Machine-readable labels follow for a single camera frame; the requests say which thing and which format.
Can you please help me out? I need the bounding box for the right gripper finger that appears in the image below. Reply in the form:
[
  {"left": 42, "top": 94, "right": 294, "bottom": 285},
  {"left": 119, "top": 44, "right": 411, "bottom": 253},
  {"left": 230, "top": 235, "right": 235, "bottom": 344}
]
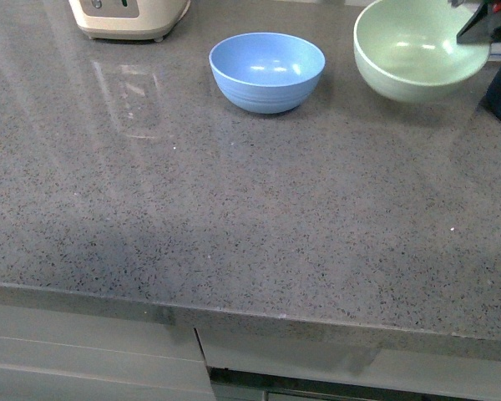
[{"left": 456, "top": 0, "right": 501, "bottom": 44}]

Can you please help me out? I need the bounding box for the green bowl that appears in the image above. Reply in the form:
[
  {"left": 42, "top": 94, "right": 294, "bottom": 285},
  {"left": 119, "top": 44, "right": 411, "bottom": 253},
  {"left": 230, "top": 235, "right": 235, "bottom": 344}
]
[{"left": 353, "top": 0, "right": 490, "bottom": 103}]

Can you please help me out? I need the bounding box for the blue bowl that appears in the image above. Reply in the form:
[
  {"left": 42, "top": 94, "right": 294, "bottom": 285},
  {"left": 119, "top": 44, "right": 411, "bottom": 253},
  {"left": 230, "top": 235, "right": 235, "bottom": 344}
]
[{"left": 209, "top": 33, "right": 326, "bottom": 114}]

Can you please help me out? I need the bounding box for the white cabinet drawer right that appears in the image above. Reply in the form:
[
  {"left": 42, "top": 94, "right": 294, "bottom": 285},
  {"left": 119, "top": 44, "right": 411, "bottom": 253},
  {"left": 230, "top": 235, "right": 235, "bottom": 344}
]
[{"left": 198, "top": 329, "right": 501, "bottom": 400}]

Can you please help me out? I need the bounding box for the white cabinet drawer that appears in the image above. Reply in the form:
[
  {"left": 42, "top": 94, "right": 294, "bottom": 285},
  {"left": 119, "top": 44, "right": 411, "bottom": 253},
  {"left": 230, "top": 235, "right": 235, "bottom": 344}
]
[
  {"left": 198, "top": 329, "right": 501, "bottom": 400},
  {"left": 0, "top": 305, "right": 215, "bottom": 400}
]

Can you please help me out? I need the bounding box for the cream toaster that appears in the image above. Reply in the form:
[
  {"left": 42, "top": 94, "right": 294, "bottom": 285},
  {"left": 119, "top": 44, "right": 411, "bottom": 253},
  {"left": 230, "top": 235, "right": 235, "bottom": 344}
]
[{"left": 68, "top": 0, "right": 191, "bottom": 42}]

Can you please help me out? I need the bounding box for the white cabinet drawer left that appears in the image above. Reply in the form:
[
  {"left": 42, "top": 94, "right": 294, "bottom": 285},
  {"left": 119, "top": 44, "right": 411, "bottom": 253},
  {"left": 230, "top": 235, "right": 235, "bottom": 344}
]
[{"left": 0, "top": 305, "right": 215, "bottom": 400}]

